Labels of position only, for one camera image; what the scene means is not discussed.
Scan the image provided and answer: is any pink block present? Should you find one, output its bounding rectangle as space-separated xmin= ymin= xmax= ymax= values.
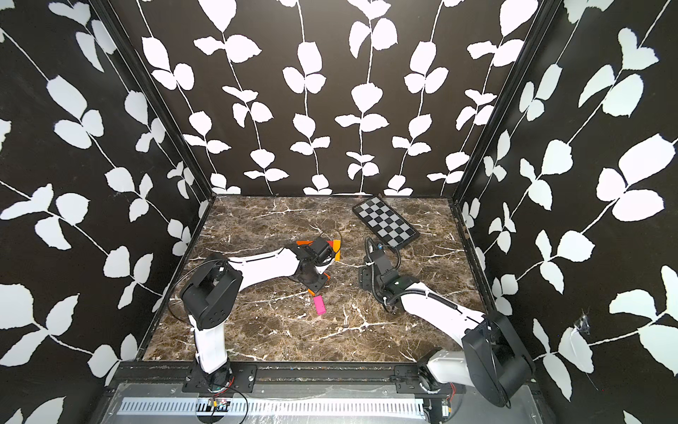
xmin=313 ymin=295 xmax=327 ymax=316

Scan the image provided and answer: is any yellow block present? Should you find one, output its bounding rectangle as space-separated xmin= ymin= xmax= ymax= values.
xmin=333 ymin=240 xmax=342 ymax=261

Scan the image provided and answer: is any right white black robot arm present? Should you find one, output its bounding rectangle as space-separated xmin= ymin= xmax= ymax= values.
xmin=358 ymin=263 xmax=535 ymax=407

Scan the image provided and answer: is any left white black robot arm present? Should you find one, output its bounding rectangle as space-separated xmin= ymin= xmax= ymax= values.
xmin=180 ymin=237 xmax=337 ymax=376

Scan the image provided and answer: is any black white checkerboard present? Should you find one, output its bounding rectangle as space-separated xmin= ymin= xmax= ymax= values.
xmin=351 ymin=196 xmax=420 ymax=251

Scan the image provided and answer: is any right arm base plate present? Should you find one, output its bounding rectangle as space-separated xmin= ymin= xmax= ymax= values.
xmin=389 ymin=364 xmax=466 ymax=398

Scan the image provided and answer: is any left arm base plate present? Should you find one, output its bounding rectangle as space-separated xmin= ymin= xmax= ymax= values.
xmin=182 ymin=360 xmax=257 ymax=396

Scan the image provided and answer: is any white perforated cable strip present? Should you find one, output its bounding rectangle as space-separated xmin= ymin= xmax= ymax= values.
xmin=115 ymin=397 xmax=427 ymax=419

